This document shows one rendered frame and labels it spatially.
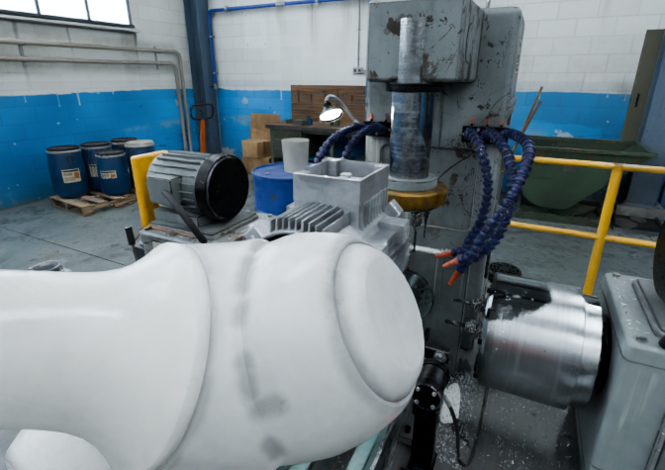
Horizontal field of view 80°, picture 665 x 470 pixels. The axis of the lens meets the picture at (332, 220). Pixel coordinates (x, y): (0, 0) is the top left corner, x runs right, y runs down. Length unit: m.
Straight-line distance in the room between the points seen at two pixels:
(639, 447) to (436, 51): 0.80
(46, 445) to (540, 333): 0.76
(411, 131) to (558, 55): 5.17
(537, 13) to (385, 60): 5.20
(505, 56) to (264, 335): 0.96
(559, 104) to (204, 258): 5.88
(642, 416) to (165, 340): 0.84
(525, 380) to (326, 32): 6.30
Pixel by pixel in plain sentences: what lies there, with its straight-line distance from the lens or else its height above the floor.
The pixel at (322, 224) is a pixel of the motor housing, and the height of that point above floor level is 1.40.
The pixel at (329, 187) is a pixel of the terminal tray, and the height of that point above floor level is 1.43.
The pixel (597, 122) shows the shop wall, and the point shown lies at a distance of 6.04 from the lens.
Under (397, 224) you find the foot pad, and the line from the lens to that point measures 0.57.
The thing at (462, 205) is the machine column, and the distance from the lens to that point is 1.12.
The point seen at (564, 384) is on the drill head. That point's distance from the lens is 0.90.
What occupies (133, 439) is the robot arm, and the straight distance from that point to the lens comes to 0.19.
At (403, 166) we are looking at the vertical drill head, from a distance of 0.88.
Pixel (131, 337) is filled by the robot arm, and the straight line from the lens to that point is 0.17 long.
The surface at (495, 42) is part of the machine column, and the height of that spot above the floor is 1.64.
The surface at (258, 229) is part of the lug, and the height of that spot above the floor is 1.39.
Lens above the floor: 1.57
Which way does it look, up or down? 20 degrees down
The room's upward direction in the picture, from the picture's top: straight up
